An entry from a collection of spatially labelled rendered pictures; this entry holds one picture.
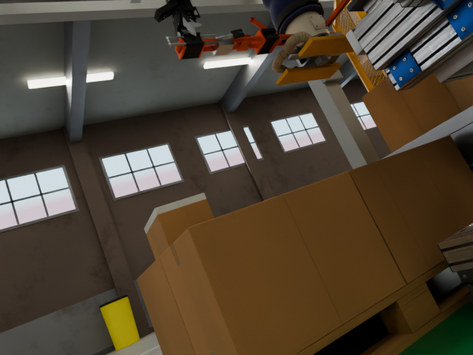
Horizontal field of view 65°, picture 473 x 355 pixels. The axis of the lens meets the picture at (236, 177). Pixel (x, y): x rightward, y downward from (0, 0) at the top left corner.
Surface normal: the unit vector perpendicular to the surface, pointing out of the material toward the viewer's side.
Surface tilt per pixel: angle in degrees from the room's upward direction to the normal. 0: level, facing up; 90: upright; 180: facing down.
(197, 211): 90
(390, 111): 90
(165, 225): 90
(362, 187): 90
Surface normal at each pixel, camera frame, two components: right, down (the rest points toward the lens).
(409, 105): -0.83, 0.25
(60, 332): 0.39, -0.38
